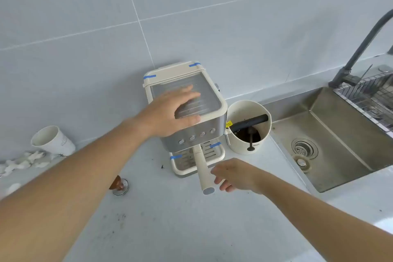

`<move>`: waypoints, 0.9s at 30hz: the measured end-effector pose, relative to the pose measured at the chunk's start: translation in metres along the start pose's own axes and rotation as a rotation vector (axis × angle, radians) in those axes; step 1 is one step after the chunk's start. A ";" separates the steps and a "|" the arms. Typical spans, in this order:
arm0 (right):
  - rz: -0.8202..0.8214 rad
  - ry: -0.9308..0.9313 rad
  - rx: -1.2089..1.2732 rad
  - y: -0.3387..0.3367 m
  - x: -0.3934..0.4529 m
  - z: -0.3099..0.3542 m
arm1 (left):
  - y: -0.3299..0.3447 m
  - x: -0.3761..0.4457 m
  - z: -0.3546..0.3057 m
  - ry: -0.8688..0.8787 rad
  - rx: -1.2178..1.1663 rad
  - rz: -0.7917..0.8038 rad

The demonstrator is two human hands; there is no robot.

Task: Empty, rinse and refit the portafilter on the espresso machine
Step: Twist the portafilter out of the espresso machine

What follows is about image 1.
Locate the cream knock box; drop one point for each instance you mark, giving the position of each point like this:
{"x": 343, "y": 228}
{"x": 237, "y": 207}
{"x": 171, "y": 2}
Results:
{"x": 236, "y": 145}

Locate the thin black brush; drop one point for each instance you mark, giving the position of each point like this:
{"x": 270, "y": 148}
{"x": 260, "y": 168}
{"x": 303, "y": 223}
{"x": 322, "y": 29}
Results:
{"x": 251, "y": 139}

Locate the person's left hand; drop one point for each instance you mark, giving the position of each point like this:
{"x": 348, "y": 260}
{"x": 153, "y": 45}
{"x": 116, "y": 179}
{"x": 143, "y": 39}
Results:
{"x": 162, "y": 117}

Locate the cream espresso machine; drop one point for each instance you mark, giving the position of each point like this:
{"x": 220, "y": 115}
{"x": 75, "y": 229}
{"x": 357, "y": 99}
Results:
{"x": 215, "y": 122}

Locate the person's right hand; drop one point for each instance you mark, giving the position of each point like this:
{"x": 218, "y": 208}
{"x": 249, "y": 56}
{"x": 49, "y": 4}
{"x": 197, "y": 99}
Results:
{"x": 242, "y": 174}

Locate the round steel hole cap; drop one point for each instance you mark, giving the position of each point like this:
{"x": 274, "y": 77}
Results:
{"x": 383, "y": 68}

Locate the person's right forearm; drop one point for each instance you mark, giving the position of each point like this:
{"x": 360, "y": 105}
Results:
{"x": 322, "y": 225}

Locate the scattered crumpled white tissue pieces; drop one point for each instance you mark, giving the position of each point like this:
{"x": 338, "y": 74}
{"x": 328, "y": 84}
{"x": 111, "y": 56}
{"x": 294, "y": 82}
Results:
{"x": 18, "y": 165}

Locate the grey curved faucet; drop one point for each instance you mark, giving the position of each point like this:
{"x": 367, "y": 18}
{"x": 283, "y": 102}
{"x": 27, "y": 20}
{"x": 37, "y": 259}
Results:
{"x": 365, "y": 40}

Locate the cream round sink plug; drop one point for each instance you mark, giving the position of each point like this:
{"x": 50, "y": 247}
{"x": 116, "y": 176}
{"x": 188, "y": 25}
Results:
{"x": 302, "y": 163}

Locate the white paper cup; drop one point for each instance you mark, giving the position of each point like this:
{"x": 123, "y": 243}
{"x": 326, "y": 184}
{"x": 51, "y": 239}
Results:
{"x": 55, "y": 142}

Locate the stainless steel double sink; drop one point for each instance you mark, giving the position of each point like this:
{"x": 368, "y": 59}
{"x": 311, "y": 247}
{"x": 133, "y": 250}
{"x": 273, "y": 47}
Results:
{"x": 337, "y": 160}

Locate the steel sink drain strainer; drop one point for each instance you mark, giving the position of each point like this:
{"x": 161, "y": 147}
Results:
{"x": 302, "y": 148}

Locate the person's left forearm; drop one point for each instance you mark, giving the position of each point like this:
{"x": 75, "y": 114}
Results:
{"x": 61, "y": 194}

